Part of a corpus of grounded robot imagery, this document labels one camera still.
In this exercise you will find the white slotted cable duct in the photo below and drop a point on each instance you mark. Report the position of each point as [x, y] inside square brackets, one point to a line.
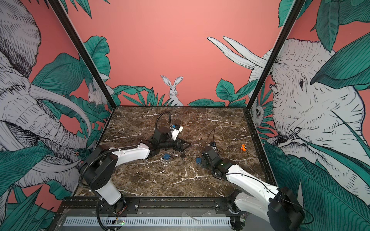
[148, 221]

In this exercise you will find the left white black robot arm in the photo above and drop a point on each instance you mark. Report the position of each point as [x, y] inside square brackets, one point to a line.
[97, 169]

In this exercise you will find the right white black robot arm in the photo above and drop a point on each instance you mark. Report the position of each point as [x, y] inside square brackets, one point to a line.
[278, 206]

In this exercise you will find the right black frame post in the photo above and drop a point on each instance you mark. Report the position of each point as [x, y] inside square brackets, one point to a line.
[292, 16]

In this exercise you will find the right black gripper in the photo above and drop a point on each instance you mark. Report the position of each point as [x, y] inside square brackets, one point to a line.
[204, 162]

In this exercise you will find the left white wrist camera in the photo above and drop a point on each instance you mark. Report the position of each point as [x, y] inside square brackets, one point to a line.
[175, 130]

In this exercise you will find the left black frame post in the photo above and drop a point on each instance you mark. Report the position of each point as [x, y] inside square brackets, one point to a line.
[78, 44]

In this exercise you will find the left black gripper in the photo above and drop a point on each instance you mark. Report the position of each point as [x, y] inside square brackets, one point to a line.
[181, 147]

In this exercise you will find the black frame post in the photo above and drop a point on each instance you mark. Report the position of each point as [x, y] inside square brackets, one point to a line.
[292, 16]
[78, 44]

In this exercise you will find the black front mounting rail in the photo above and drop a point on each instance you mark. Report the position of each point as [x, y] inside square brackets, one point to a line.
[133, 205]

